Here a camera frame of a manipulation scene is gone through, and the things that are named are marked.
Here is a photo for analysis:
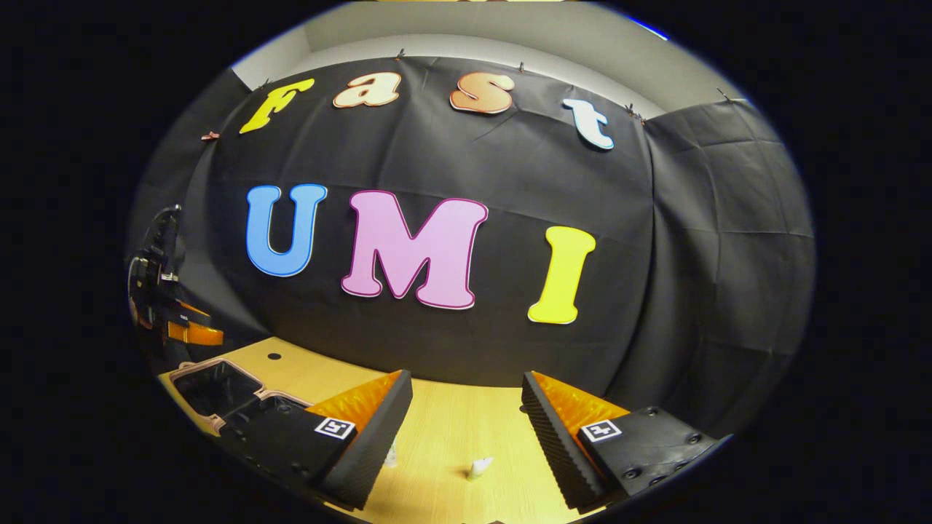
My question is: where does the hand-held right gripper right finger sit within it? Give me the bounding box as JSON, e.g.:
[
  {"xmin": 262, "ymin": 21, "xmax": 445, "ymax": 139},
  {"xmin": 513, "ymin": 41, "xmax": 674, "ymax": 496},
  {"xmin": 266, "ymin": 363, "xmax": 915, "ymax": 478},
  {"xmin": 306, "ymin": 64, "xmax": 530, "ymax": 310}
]
[{"xmin": 521, "ymin": 370, "xmax": 735, "ymax": 512}]

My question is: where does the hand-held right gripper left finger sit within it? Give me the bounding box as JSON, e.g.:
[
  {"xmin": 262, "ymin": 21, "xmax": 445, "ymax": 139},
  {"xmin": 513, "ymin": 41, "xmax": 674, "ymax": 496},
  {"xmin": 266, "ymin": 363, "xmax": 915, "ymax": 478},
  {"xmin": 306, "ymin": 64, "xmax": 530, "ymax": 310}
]
[{"xmin": 218, "ymin": 369, "xmax": 414, "ymax": 512}]

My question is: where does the pink suitcase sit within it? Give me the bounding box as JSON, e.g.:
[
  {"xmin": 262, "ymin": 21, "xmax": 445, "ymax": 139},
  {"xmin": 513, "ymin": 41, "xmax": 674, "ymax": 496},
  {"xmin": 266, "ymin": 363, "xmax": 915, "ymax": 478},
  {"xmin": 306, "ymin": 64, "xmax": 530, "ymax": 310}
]
[{"xmin": 157, "ymin": 356, "xmax": 315, "ymax": 439}]

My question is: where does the black backdrop cloth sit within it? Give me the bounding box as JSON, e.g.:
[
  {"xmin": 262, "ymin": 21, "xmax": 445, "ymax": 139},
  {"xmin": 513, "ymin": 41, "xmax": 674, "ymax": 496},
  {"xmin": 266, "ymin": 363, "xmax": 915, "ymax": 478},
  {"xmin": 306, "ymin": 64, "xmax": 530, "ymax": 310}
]
[{"xmin": 127, "ymin": 55, "xmax": 818, "ymax": 437}]

